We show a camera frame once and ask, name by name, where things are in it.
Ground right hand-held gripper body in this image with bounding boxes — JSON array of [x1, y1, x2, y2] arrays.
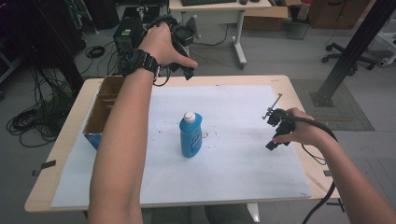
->
[[262, 92, 296, 139]]

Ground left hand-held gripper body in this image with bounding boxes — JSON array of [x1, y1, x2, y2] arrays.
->
[[170, 14, 201, 60]]

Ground blue bottle with white cap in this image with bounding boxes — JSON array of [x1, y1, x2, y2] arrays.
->
[[178, 111, 204, 159]]

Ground blue cardboard box with dividers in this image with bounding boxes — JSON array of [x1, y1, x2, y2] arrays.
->
[[82, 75, 126, 151]]

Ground person's left hand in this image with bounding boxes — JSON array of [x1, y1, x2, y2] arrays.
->
[[138, 21, 199, 70]]

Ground person's right hand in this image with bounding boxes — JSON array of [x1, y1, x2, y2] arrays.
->
[[272, 106, 329, 147]]

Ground black keyboard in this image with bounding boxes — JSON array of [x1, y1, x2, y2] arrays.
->
[[180, 0, 237, 7]]

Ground white paper mat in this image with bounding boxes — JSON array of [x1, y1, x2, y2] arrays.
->
[[50, 84, 312, 209]]

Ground white desk on wheels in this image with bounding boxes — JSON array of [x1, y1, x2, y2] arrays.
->
[[169, 0, 274, 70]]

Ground black wristwatch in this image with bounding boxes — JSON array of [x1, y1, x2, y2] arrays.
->
[[120, 48, 162, 82]]

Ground black computer tower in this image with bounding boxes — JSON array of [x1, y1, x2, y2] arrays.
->
[[112, 16, 147, 62]]

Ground grey floor mat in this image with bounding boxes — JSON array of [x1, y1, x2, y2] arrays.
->
[[290, 78, 375, 132]]

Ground white table leg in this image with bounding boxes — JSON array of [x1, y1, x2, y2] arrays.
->
[[247, 203, 262, 224]]

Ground flat brown cardboard box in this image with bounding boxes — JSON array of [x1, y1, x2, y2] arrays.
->
[[242, 6, 290, 32]]

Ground black office chair base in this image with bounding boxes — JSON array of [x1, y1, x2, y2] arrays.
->
[[321, 42, 378, 71]]

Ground bottle with red cap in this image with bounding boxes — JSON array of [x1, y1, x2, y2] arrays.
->
[[296, 0, 313, 21]]

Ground brown cabinet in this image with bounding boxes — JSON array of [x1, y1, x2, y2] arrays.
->
[[307, 0, 372, 31]]

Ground black tape strip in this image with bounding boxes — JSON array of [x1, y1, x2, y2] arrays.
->
[[31, 160, 57, 177]]

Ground black looped gripper cable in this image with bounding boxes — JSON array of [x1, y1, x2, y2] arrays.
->
[[143, 13, 180, 88]]

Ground thin black cable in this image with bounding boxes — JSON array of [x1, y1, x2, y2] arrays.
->
[[301, 143, 327, 166]]

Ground small coil of black cable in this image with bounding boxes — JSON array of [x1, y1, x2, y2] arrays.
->
[[85, 45, 106, 60]]

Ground black metal post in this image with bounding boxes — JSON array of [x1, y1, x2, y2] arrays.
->
[[309, 0, 396, 108]]

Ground bundle of black floor cables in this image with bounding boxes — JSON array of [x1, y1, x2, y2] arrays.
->
[[6, 66, 80, 149]]

